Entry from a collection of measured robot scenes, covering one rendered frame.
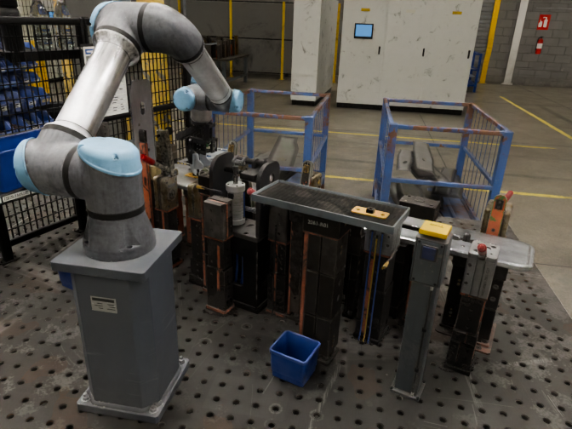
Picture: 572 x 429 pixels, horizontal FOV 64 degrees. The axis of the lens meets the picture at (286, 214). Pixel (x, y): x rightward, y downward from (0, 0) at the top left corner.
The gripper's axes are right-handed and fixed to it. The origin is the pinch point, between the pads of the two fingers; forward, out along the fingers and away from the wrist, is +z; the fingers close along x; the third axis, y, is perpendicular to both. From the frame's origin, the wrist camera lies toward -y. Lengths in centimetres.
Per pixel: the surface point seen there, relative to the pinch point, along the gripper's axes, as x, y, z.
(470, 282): -21, 104, -3
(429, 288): -36, 97, -6
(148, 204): -16.2, -8.8, 11.4
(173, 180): -15.7, 2.7, -1.1
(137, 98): -0.6, -28.4, -22.5
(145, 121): 2.8, -27.7, -13.1
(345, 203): -32, 72, -18
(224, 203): -31.6, 36.0, -7.5
